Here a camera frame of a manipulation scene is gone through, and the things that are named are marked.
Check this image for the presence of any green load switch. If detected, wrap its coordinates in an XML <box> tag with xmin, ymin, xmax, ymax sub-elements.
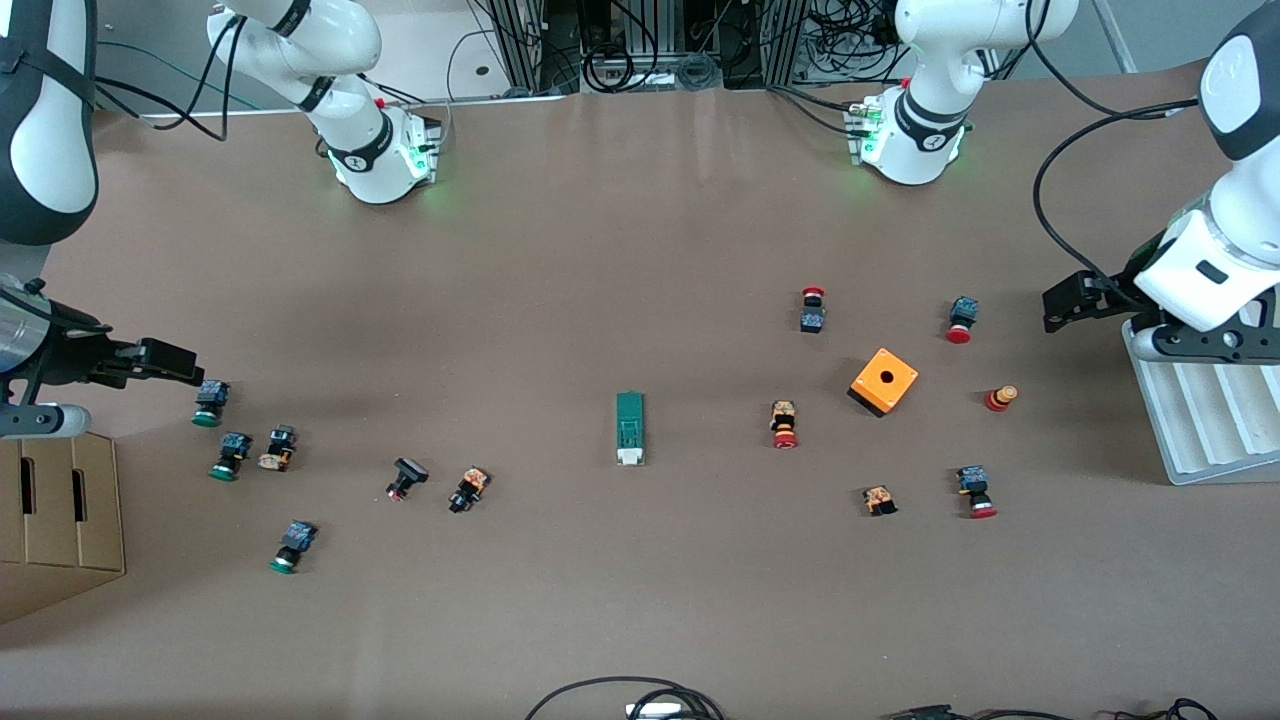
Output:
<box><xmin>614</xmin><ymin>391</ymin><xmax>647</xmax><ymax>468</ymax></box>

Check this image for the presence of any green pushbutton blue block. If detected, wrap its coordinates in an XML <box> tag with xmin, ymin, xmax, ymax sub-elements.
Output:
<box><xmin>268</xmin><ymin>520</ymin><xmax>319</xmax><ymax>576</ymax></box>
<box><xmin>209</xmin><ymin>432</ymin><xmax>253</xmax><ymax>483</ymax></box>
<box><xmin>192</xmin><ymin>380</ymin><xmax>231</xmax><ymax>429</ymax></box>

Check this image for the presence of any black pushbutton orange block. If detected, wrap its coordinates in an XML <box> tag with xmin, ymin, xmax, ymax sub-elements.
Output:
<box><xmin>448</xmin><ymin>466</ymin><xmax>492</xmax><ymax>515</ymax></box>
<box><xmin>257</xmin><ymin>425</ymin><xmax>299</xmax><ymax>473</ymax></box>

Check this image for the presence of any grey ribbed tray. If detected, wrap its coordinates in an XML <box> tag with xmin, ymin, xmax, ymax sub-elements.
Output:
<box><xmin>1121</xmin><ymin>300</ymin><xmax>1280</xmax><ymax>487</ymax></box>

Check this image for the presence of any brown cardboard box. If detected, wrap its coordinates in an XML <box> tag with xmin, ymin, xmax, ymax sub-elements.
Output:
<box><xmin>0</xmin><ymin>432</ymin><xmax>127</xmax><ymax>626</ymax></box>

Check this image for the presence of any grey aluminium bar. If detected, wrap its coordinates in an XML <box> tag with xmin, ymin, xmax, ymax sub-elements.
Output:
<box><xmin>1090</xmin><ymin>0</ymin><xmax>1138</xmax><ymax>74</ymax></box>

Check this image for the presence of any black pushbutton red tip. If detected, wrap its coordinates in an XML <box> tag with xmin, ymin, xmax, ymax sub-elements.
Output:
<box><xmin>386</xmin><ymin>457</ymin><xmax>430</xmax><ymax>502</ymax></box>

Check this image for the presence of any white mounting plate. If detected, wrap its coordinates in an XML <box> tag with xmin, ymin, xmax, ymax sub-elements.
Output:
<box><xmin>140</xmin><ymin>0</ymin><xmax>573</xmax><ymax>119</ymax></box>

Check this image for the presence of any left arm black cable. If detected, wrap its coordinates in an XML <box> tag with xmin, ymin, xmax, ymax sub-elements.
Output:
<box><xmin>1022</xmin><ymin>0</ymin><xmax>1201</xmax><ymax>301</ymax></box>

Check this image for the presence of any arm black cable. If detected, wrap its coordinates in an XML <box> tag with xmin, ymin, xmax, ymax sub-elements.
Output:
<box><xmin>1022</xmin><ymin>0</ymin><xmax>1201</xmax><ymax>301</ymax></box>
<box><xmin>95</xmin><ymin>10</ymin><xmax>251</xmax><ymax>141</ymax></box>

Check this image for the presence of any orange button enclosure box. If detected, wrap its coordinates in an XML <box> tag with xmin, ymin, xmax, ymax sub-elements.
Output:
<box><xmin>847</xmin><ymin>347</ymin><xmax>920</xmax><ymax>419</ymax></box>

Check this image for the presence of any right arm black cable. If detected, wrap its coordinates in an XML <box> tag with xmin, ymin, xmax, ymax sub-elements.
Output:
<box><xmin>95</xmin><ymin>10</ymin><xmax>251</xmax><ymax>141</ymax></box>

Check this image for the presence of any thin green cable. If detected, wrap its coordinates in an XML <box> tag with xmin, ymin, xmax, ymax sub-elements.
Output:
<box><xmin>97</xmin><ymin>40</ymin><xmax>331</xmax><ymax>113</ymax></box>

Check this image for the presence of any aluminium profile post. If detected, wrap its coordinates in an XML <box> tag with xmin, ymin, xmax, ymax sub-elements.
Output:
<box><xmin>497</xmin><ymin>0</ymin><xmax>549</xmax><ymax>93</ymax></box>
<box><xmin>762</xmin><ymin>0</ymin><xmax>813</xmax><ymax>86</ymax></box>

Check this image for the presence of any black cable loop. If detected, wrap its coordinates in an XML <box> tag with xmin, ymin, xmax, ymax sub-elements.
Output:
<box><xmin>525</xmin><ymin>677</ymin><xmax>726</xmax><ymax>720</ymax></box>

